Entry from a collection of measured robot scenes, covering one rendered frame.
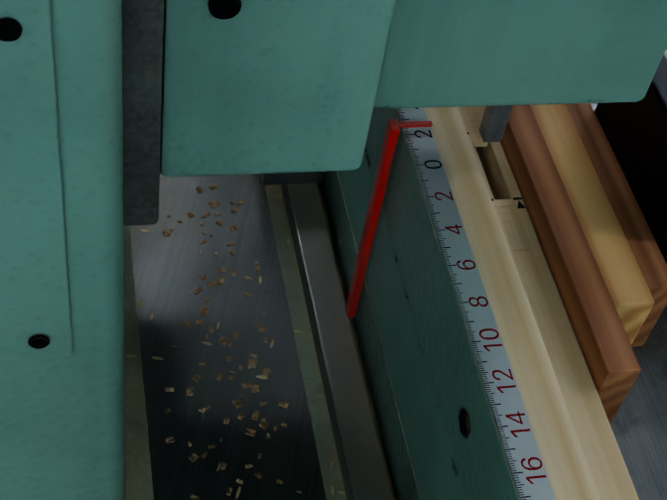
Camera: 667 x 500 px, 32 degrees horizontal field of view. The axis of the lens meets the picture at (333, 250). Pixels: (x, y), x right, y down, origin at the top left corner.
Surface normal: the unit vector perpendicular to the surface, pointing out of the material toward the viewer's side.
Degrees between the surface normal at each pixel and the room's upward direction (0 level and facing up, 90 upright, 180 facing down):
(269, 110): 90
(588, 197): 0
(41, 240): 90
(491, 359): 0
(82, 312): 90
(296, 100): 90
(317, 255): 0
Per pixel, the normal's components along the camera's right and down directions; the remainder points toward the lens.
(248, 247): 0.13, -0.65
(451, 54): 0.18, 0.76
